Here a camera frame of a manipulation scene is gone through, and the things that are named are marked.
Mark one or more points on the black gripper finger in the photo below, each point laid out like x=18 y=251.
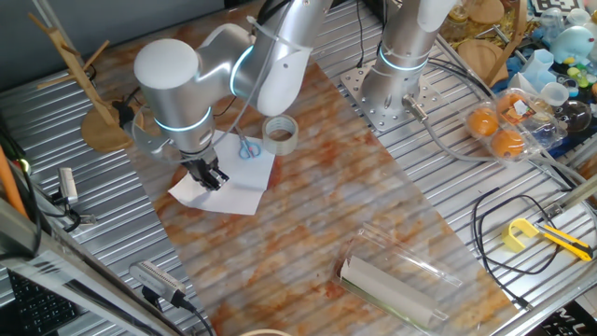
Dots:
x=219 y=177
x=204 y=182

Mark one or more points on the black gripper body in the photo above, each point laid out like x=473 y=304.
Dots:
x=200 y=165

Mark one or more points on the white paper sheet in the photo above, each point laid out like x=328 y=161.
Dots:
x=242 y=186

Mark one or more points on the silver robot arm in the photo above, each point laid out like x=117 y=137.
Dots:
x=177 y=93

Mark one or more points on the clear packing tape roll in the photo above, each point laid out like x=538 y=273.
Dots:
x=280 y=148

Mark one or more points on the wooden mug tree stand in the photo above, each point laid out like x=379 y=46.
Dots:
x=100 y=137

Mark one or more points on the orange marble pattern mat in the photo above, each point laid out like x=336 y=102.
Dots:
x=326 y=196

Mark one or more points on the grey metal clamp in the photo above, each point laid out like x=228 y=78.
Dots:
x=68 y=184

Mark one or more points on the white bowl rim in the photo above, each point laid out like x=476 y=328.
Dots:
x=263 y=332

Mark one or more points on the orange pole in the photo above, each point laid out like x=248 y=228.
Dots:
x=9 y=182

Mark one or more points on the white paper roll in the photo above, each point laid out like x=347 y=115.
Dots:
x=387 y=289

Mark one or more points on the clear plastic long box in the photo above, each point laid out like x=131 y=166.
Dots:
x=410 y=261

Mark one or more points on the black keyboard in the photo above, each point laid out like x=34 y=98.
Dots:
x=37 y=308

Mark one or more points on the glass jar gold lid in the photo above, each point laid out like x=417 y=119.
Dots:
x=454 y=23

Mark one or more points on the orange fruit with label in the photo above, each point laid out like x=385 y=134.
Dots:
x=506 y=105

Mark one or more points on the yellow plastic hook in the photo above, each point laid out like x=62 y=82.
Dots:
x=510 y=240

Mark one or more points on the small round wooden disc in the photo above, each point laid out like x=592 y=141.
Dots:
x=487 y=11

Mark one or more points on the clear plastic fruit box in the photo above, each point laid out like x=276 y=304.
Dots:
x=536 y=136

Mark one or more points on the curved wooden strip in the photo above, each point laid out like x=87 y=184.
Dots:
x=515 y=42

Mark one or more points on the pale blue hexagon cup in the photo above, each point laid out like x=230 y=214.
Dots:
x=541 y=63

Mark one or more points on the white plastic cup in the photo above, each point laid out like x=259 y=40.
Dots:
x=555 y=93

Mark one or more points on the yellow utility knife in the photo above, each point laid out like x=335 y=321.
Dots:
x=566 y=242

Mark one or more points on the aluminium profile bar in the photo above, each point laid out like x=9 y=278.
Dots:
x=578 y=193

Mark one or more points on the clear glass ball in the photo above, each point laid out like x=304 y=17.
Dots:
x=576 y=116

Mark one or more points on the green yellow small toy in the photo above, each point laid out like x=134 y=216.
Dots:
x=578 y=75

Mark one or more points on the black printed board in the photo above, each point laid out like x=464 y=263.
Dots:
x=569 y=322

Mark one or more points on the blue whale toy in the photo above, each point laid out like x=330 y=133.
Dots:
x=573 y=44

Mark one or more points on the black white marker tag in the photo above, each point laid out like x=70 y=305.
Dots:
x=559 y=5

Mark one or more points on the ribbed silver camera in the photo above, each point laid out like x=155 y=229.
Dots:
x=156 y=277

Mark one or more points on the aluminium frame beam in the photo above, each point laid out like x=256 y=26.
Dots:
x=70 y=275

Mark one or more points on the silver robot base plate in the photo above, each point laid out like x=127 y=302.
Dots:
x=392 y=122

